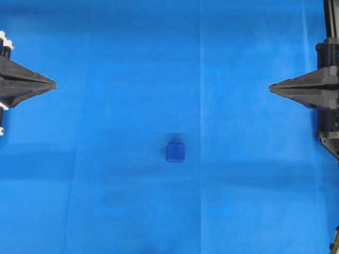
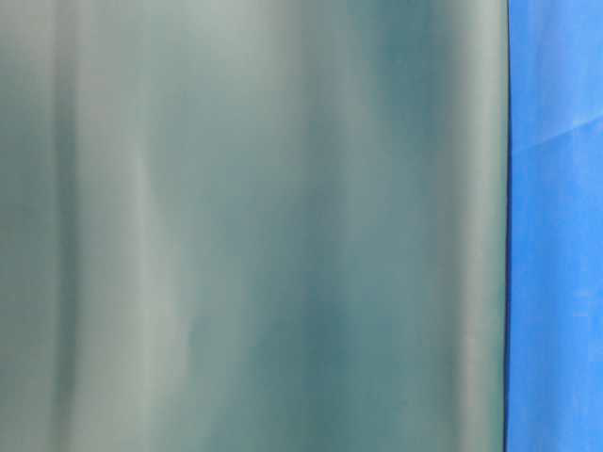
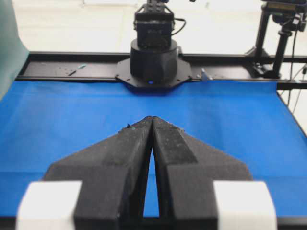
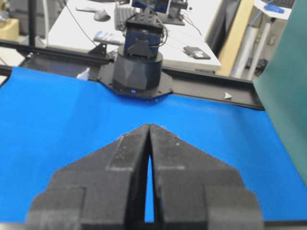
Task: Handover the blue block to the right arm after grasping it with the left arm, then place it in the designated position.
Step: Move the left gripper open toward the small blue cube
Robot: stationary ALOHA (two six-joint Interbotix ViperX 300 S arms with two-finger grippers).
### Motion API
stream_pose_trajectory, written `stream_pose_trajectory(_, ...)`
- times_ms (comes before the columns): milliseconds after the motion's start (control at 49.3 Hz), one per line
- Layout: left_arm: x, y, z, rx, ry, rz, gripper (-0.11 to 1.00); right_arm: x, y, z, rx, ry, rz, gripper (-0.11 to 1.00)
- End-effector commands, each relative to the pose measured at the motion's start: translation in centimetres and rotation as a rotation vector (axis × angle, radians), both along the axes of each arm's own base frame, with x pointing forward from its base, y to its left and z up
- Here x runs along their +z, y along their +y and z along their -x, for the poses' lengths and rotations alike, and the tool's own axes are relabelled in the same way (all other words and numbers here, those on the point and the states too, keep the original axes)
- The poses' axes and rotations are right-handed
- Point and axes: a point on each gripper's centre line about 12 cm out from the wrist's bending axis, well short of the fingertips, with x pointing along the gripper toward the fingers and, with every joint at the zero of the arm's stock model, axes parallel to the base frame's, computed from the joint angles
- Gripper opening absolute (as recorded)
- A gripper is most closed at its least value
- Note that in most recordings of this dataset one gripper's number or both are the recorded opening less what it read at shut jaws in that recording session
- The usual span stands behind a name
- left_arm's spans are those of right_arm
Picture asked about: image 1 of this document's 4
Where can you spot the blue block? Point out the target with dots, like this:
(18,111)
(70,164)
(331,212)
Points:
(175,152)

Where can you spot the black aluminium frame rail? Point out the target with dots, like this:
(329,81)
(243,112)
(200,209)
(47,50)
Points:
(331,18)

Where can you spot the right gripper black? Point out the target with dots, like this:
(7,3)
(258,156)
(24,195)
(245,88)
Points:
(326,100)

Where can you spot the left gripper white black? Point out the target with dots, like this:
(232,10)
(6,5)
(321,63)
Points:
(12,96)

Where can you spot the blue table cloth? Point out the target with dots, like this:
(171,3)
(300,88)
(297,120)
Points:
(83,167)

